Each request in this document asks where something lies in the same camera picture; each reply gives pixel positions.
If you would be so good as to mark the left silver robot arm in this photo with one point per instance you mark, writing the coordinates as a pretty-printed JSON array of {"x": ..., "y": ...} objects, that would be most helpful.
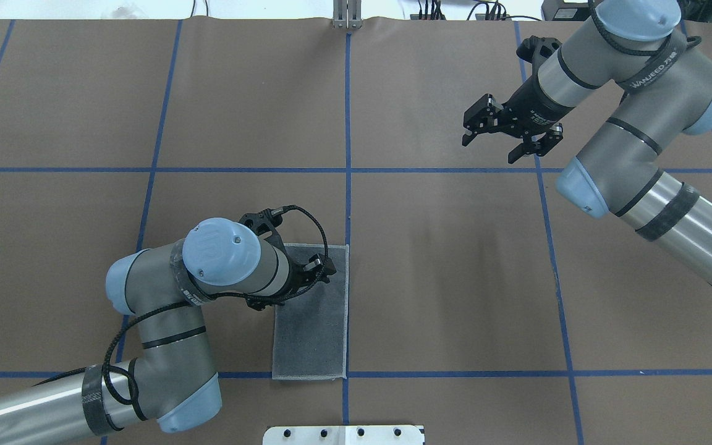
[{"x": 160, "y": 366}]

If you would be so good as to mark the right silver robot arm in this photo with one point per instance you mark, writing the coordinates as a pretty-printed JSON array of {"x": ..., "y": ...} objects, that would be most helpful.
[{"x": 667, "y": 85}]

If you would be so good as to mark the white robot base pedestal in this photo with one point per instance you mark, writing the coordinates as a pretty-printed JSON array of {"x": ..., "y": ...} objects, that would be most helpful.
[{"x": 345, "y": 434}]

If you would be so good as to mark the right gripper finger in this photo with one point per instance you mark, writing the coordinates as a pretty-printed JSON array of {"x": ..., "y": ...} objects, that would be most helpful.
[
  {"x": 540, "y": 147},
  {"x": 483, "y": 117}
]

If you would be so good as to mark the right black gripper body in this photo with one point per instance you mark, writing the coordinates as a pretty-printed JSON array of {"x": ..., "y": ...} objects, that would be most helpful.
[{"x": 536, "y": 104}]

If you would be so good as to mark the aluminium frame post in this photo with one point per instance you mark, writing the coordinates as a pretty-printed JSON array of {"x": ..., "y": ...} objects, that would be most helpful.
[{"x": 347, "y": 14}]

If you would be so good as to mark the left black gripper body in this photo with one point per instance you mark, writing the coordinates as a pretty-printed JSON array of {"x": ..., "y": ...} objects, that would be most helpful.
[{"x": 298, "y": 277}]

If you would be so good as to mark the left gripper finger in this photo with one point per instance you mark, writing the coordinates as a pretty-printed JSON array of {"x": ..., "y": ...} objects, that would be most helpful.
[{"x": 319, "y": 268}]

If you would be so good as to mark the pink and grey towel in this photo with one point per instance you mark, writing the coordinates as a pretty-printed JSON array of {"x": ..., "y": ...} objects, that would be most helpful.
[{"x": 310, "y": 331}]

